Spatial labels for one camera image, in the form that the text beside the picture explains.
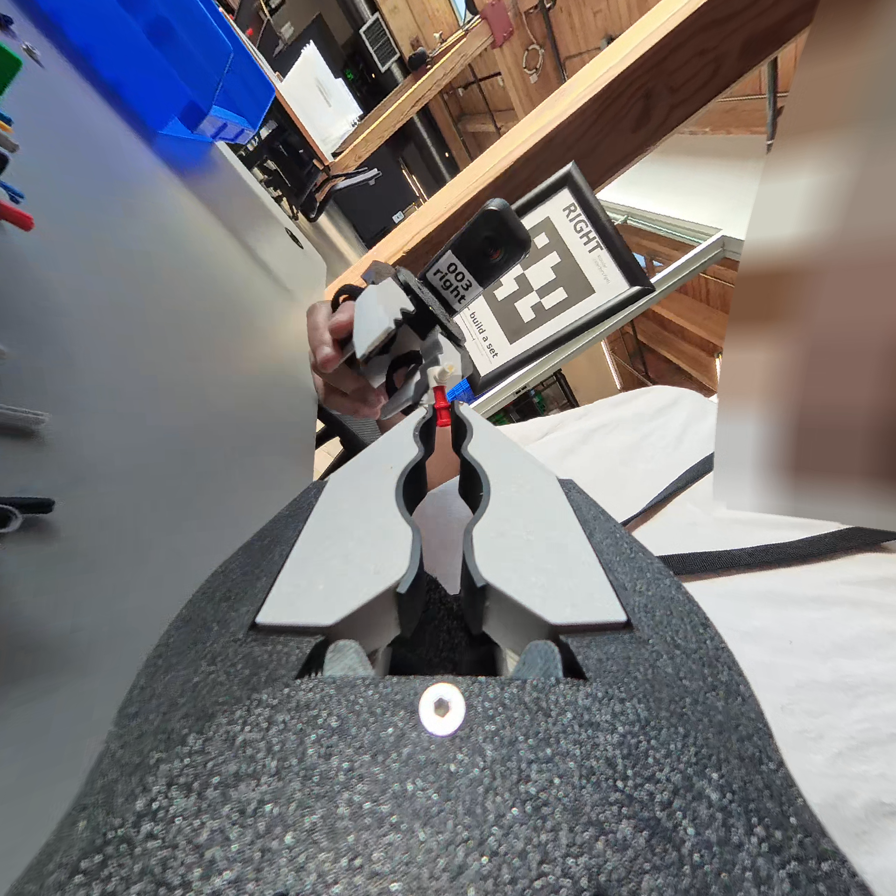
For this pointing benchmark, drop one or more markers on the white wall vent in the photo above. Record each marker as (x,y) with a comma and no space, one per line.
(379,40)

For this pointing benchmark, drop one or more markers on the blue toy brick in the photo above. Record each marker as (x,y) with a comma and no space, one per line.
(463,390)

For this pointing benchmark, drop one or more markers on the blue plastic bin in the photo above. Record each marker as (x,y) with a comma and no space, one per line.
(140,56)

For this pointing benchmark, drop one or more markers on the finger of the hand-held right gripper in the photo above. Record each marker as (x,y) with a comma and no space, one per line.
(409,392)
(378,322)

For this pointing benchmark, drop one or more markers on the metal frame rail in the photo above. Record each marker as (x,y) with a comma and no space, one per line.
(630,308)

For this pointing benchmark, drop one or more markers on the red and white toy brick model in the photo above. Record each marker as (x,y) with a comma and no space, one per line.
(439,402)

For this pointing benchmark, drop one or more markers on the wooden counter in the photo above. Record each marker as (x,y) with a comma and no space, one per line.
(413,91)

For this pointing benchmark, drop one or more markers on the white board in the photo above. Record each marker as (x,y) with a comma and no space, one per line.
(318,91)

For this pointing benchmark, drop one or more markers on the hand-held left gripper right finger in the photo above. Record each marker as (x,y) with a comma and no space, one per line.
(539,553)

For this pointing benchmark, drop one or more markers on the wooden beam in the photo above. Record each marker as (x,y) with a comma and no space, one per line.
(630,91)

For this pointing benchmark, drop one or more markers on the black office chair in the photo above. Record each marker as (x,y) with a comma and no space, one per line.
(336,185)

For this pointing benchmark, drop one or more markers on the person's right forearm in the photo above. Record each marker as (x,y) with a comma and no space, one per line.
(439,470)

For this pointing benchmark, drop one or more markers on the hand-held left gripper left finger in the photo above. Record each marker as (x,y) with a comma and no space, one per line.
(336,553)

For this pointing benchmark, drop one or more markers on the person's right hand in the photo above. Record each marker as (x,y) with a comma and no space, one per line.
(332,350)

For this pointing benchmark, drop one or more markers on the heap of toy bricks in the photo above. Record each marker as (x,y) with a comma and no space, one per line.
(7,66)

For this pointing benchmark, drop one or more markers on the person's white shirt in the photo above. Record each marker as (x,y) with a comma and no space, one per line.
(770,665)

